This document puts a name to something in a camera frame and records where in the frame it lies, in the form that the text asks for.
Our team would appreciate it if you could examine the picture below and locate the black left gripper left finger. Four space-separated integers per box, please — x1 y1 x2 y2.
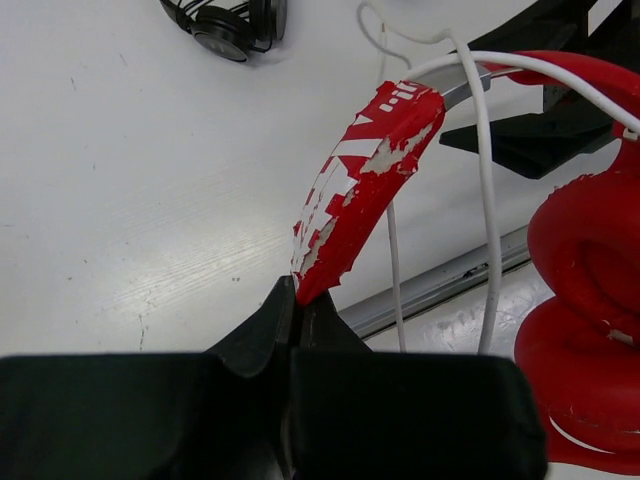
1 276 294 479

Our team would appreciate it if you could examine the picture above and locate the black headphones left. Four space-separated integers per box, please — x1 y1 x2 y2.
159 0 288 63

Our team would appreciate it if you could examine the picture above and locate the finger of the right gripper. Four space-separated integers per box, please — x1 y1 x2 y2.
439 107 621 181
469 0 596 53

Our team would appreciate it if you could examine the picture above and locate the aluminium table edge rail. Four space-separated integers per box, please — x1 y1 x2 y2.
339 226 530 339

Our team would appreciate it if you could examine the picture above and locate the white headphone cable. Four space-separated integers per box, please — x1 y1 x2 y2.
355 0 640 356

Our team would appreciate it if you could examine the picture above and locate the red over-ear headphones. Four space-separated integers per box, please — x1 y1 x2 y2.
291 51 639 475

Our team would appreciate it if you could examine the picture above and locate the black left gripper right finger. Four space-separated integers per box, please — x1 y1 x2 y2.
290 294 548 479

